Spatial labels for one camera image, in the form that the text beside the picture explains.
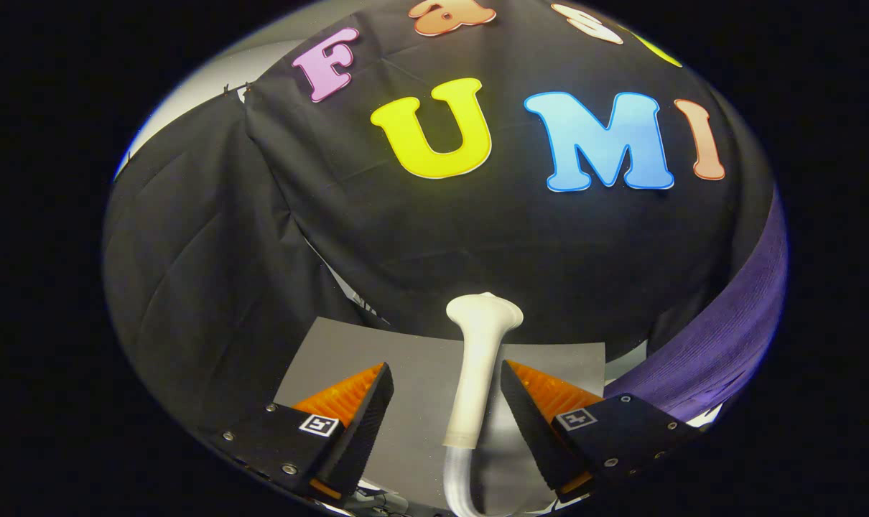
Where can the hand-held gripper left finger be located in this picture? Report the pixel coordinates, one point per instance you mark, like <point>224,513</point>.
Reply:
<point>363,431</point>

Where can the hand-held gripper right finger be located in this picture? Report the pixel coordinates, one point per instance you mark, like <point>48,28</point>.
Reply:
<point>531,431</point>

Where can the grey cabinet with dark top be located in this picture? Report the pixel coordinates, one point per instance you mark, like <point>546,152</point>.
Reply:
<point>420,388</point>

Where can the white garment steamer head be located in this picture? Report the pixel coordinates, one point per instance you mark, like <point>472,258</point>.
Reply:
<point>477,359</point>

